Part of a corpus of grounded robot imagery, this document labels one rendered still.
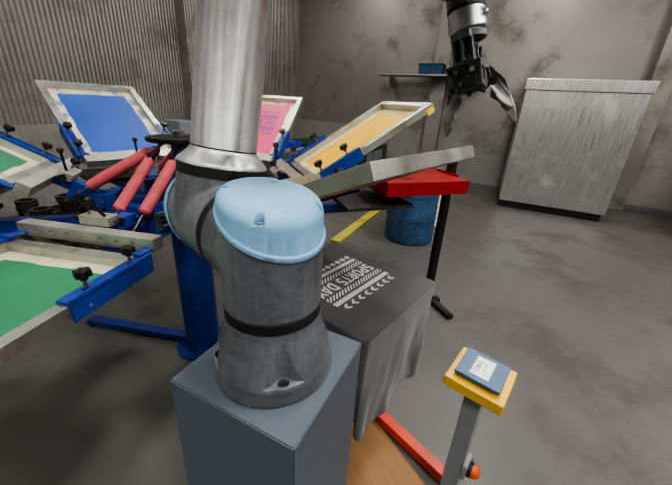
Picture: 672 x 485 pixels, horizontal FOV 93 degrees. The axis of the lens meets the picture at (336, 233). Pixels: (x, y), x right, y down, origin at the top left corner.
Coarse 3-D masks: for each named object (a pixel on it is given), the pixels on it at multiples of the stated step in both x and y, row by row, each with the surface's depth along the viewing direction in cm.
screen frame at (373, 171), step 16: (384, 160) 64; (400, 160) 68; (416, 160) 74; (432, 160) 80; (448, 160) 87; (336, 176) 66; (352, 176) 64; (368, 176) 61; (384, 176) 63; (320, 192) 70; (336, 192) 71
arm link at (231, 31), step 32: (224, 0) 35; (256, 0) 36; (224, 32) 36; (256, 32) 38; (224, 64) 37; (256, 64) 39; (192, 96) 39; (224, 96) 38; (256, 96) 40; (192, 128) 40; (224, 128) 39; (256, 128) 42; (192, 160) 39; (224, 160) 39; (256, 160) 43; (192, 192) 40; (192, 224) 38
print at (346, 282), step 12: (336, 264) 123; (348, 264) 124; (360, 264) 124; (324, 276) 114; (336, 276) 115; (348, 276) 115; (360, 276) 116; (372, 276) 116; (384, 276) 117; (396, 276) 117; (324, 288) 107; (336, 288) 107; (348, 288) 108; (360, 288) 108; (372, 288) 108; (336, 300) 101; (348, 300) 101; (360, 300) 101
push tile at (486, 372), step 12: (468, 348) 81; (468, 360) 77; (480, 360) 77; (492, 360) 77; (456, 372) 74; (468, 372) 73; (480, 372) 73; (492, 372) 74; (504, 372) 74; (480, 384) 71; (492, 384) 70; (504, 384) 71
